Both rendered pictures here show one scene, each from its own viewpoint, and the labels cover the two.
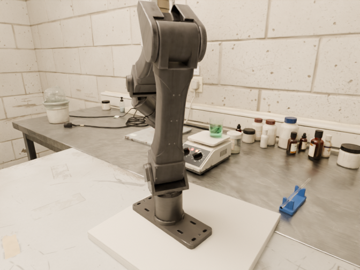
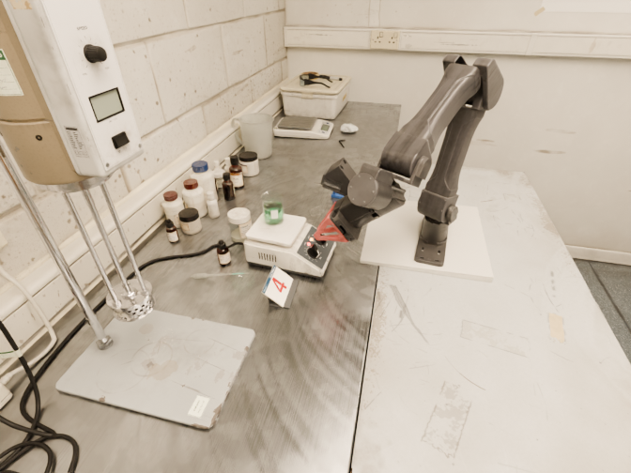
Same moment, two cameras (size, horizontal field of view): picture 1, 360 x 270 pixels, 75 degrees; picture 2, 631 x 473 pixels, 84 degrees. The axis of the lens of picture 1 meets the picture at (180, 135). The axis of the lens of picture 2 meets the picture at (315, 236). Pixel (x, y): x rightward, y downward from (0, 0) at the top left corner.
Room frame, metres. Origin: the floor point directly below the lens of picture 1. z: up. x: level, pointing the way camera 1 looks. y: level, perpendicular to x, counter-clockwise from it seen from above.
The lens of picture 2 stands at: (1.04, 0.59, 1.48)
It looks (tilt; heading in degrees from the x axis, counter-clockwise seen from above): 36 degrees down; 246
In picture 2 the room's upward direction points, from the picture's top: straight up
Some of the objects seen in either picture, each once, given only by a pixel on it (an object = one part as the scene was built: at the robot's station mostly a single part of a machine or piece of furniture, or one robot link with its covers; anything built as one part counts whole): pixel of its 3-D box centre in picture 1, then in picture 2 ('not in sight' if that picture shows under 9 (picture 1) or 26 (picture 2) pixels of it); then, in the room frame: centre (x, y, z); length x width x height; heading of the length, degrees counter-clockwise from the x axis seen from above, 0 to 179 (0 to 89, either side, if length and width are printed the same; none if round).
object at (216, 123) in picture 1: (216, 127); (272, 207); (0.83, -0.14, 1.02); 0.06 x 0.05 x 0.08; 107
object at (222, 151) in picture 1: (204, 150); (287, 243); (0.81, -0.09, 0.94); 0.22 x 0.13 x 0.08; 139
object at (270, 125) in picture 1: (269, 132); (193, 198); (0.99, -0.40, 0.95); 0.06 x 0.06 x 0.11
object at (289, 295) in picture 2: not in sight; (281, 285); (0.87, 0.03, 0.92); 0.09 x 0.06 x 0.04; 55
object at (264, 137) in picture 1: (264, 138); (212, 204); (0.95, -0.36, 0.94); 0.03 x 0.03 x 0.08
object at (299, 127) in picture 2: not in sight; (303, 127); (0.42, -0.93, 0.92); 0.26 x 0.19 x 0.05; 146
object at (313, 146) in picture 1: (316, 144); (236, 172); (0.84, -0.52, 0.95); 0.04 x 0.04 x 0.11
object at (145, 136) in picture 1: (159, 132); (161, 358); (1.14, 0.10, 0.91); 0.30 x 0.20 x 0.01; 143
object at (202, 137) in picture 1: (208, 137); (276, 227); (0.83, -0.11, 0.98); 0.12 x 0.12 x 0.01; 49
